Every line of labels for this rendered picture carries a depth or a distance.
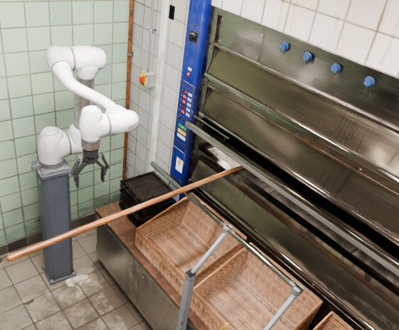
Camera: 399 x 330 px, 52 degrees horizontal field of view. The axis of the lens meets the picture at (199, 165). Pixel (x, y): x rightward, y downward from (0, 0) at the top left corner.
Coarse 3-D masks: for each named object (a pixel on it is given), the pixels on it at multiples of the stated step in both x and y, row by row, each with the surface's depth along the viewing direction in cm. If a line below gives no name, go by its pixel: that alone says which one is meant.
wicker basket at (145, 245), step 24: (192, 192) 293; (168, 216) 287; (192, 216) 294; (144, 240) 268; (168, 240) 287; (192, 240) 290; (216, 240) 279; (168, 264) 251; (192, 264) 272; (216, 264) 251
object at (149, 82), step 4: (140, 72) 298; (144, 72) 296; (140, 76) 300; (144, 76) 296; (148, 76) 294; (152, 76) 296; (144, 80) 297; (148, 80) 296; (152, 80) 298; (144, 84) 299; (148, 84) 298; (152, 84) 300
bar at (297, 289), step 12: (156, 168) 257; (168, 180) 249; (216, 216) 224; (228, 228) 217; (240, 240) 211; (252, 252) 205; (264, 264) 201; (192, 276) 216; (192, 288) 222; (300, 288) 188; (288, 300) 189; (180, 312) 233; (180, 324) 237
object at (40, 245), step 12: (240, 168) 263; (204, 180) 245; (168, 192) 231; (180, 192) 234; (144, 204) 219; (108, 216) 208; (120, 216) 211; (84, 228) 199; (48, 240) 188; (60, 240) 191; (24, 252) 181
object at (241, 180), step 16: (208, 160) 275; (240, 176) 259; (256, 192) 247; (272, 208) 240; (288, 208) 238; (304, 224) 227; (320, 240) 219; (336, 256) 213; (352, 256) 210; (368, 272) 202; (384, 288) 196
